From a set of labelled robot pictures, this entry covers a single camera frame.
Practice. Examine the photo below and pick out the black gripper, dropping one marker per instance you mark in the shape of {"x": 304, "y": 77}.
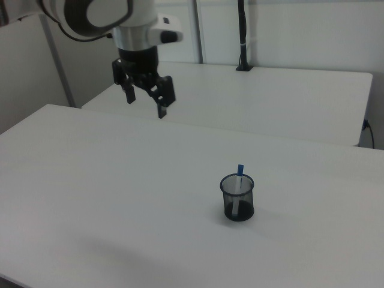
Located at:
{"x": 138, "y": 61}

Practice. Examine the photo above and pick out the blue and white marker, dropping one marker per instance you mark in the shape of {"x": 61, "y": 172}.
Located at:
{"x": 238, "y": 186}

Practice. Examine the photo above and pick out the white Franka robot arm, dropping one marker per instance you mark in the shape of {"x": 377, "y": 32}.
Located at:
{"x": 102, "y": 12}

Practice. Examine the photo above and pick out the black mesh pen cup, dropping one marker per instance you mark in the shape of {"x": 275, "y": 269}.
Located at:
{"x": 244, "y": 210}

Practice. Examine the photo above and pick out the grey metal partition post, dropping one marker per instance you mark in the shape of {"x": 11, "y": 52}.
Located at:
{"x": 199, "y": 30}

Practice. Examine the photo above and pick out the grey partition end post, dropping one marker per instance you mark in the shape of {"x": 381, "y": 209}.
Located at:
{"x": 58, "y": 60}

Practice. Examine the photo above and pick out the black camera stand pole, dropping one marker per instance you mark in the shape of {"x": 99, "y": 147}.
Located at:
{"x": 243, "y": 36}

